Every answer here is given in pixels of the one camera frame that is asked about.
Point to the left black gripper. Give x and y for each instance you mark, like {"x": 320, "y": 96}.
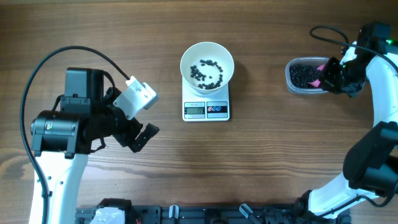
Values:
{"x": 128, "y": 135}

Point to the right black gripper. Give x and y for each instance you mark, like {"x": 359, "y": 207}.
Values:
{"x": 329, "y": 81}

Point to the pink plastic measuring scoop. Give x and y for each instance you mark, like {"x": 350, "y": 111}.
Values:
{"x": 314, "y": 83}

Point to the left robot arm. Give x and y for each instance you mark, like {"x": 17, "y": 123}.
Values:
{"x": 61, "y": 139}

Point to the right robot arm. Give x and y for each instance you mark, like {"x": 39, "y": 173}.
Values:
{"x": 369, "y": 170}

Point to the white digital kitchen scale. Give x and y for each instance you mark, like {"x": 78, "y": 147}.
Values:
{"x": 197, "y": 107}

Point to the black beans in bowl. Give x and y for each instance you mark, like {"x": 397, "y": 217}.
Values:
{"x": 207, "y": 74}

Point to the white bowl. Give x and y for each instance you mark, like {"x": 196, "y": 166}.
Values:
{"x": 207, "y": 51}

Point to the black peppercorns pile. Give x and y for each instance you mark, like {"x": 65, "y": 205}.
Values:
{"x": 302, "y": 75}

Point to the clear plastic container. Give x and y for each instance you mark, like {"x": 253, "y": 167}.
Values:
{"x": 313, "y": 61}

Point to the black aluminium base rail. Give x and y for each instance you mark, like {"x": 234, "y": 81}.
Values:
{"x": 115, "y": 210}

